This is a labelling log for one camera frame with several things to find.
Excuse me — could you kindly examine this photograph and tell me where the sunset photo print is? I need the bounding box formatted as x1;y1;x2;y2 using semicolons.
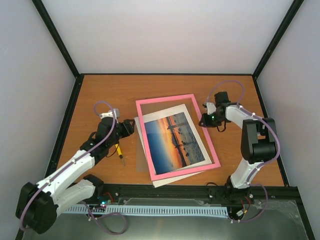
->
144;112;211;175

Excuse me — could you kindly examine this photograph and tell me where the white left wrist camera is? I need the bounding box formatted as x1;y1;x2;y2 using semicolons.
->
99;108;120;120

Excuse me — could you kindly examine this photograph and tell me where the black frame post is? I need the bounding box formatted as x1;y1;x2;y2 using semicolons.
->
32;0;80;80
252;0;304;81

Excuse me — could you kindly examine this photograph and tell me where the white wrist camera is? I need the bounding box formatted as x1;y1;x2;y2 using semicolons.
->
203;102;217;116
99;108;120;120

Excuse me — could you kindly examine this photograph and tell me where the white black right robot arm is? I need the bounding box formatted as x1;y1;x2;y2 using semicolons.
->
199;91;280;202

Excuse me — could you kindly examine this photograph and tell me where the black aluminium mounting rail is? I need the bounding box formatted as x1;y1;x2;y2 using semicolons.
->
84;183;302;205

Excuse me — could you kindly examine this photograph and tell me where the light blue cable duct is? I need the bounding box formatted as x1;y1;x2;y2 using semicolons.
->
64;204;228;218

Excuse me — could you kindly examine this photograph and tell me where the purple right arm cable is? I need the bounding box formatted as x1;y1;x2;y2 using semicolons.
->
207;79;281;223

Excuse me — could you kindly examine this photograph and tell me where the black left frame post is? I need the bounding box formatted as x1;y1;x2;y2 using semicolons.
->
32;0;80;80

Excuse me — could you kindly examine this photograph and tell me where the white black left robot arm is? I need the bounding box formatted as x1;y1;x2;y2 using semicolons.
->
15;115;135;234

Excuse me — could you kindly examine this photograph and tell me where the white mat board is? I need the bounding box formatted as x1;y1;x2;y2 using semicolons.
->
137;104;215;188

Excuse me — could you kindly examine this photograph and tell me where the black right frame post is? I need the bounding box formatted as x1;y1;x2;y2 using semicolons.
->
252;0;304;81

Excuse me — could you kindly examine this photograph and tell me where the yellow black flathead screwdriver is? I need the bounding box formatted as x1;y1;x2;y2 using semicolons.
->
115;144;126;166

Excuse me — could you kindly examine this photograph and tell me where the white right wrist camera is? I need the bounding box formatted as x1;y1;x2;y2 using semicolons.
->
203;102;217;116

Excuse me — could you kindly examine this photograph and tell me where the brown backing board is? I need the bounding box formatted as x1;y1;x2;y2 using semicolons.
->
134;117;149;173

